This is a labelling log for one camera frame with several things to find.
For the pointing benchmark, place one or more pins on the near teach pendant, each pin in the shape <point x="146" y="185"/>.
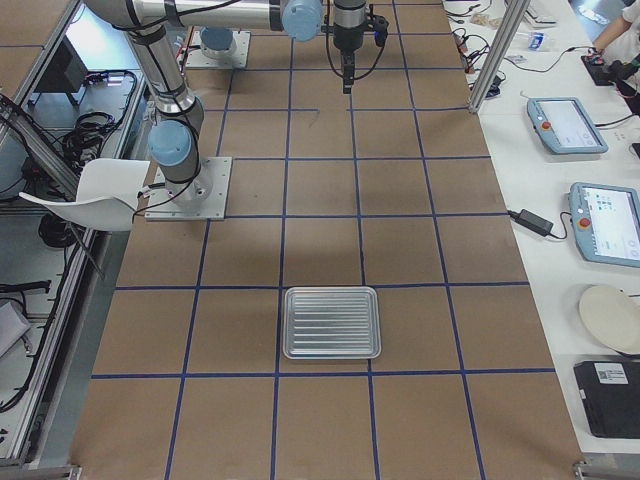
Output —
<point x="605" y="221"/>

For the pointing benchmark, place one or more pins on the bag of wooden pieces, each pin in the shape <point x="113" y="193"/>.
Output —
<point x="486" y="20"/>

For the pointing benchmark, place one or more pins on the white round plate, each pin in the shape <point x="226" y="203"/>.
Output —
<point x="611" y="317"/>

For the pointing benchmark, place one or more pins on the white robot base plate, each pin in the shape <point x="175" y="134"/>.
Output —
<point x="205" y="198"/>

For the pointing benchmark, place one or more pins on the black power adapter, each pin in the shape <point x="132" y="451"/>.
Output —
<point x="532" y="222"/>

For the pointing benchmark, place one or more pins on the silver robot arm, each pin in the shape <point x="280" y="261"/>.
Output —
<point x="174" y="142"/>

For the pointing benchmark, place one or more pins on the silver ribbed metal tray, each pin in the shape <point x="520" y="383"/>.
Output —
<point x="331" y="323"/>

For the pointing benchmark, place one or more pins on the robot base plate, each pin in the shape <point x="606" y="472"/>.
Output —
<point x="221" y="49"/>

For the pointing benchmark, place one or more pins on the aluminium frame post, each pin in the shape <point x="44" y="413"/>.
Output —
<point x="502" y="40"/>

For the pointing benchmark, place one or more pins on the teach pendant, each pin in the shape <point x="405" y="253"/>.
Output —
<point x="605" y="221"/>
<point x="564" y="126"/>

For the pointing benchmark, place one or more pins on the black flat box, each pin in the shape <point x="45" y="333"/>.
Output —
<point x="610" y="396"/>

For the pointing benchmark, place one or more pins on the white chair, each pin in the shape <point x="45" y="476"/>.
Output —
<point x="106" y="197"/>

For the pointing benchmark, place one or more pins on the far teach pendant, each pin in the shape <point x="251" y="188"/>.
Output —
<point x="564" y="126"/>

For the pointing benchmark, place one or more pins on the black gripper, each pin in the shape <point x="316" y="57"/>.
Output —
<point x="345" y="36"/>

